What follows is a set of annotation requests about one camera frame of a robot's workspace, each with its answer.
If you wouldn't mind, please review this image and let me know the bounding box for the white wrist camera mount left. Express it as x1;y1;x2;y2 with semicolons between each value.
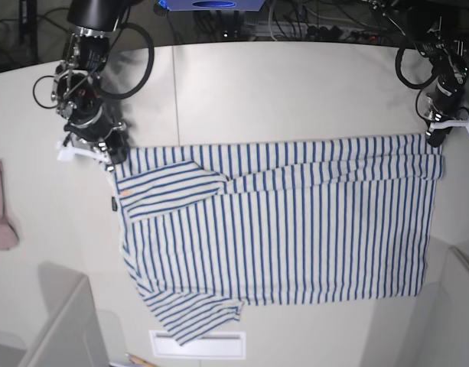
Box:
427;117;469;135

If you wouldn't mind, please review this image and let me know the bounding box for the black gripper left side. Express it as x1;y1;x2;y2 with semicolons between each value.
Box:
415;76;469;148

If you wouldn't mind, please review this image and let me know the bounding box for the blue white striped T-shirt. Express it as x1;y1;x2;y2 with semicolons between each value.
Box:
109;134;445;345

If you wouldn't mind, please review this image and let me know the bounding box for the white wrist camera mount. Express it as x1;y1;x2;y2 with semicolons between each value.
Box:
427;117;469;135
56;141;109;163

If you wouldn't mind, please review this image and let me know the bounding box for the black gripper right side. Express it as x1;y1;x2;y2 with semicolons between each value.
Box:
57;95;128;165

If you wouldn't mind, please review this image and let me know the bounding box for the blue box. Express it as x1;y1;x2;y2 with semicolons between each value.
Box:
158;0;265;11

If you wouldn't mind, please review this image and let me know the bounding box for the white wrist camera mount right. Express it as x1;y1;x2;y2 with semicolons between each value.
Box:
56;141;109;163

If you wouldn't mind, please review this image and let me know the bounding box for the grey bin right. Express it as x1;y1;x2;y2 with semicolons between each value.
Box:
360;246;469;366

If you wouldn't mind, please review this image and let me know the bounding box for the white rectangular tray slot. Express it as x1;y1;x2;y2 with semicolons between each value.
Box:
149;330;246;360

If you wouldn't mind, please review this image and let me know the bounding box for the grey bin left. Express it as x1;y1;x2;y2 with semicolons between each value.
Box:
0;261;128;366

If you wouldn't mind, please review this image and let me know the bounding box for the black power strip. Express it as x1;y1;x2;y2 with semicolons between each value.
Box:
304;25;379;43

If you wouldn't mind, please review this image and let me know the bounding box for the grey bin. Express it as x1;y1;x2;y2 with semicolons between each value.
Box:
0;261;128;366
360;246;469;366

